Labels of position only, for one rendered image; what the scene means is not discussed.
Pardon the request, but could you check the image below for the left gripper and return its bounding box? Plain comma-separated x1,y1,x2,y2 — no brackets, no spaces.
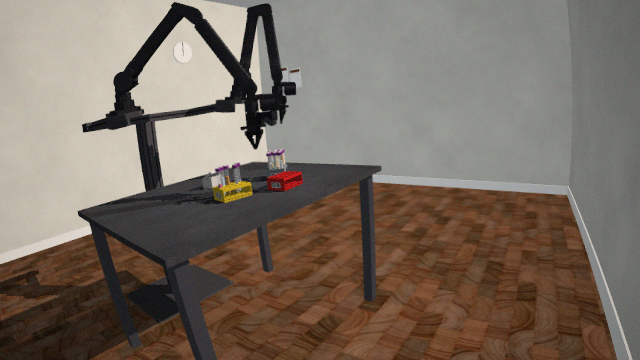
275,95,289,124

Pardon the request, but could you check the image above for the red tube rack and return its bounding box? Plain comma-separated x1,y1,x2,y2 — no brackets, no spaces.
267,171,303,191

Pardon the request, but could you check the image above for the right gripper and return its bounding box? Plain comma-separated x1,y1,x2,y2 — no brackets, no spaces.
241,111,266,149

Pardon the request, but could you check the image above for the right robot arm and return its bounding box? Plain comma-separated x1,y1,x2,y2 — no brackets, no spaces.
110,2,278,126

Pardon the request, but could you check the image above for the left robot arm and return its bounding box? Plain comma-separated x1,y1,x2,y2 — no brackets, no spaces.
225,3,296,100

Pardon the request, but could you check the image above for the yellow tube rack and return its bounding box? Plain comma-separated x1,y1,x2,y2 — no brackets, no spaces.
213,181,252,203

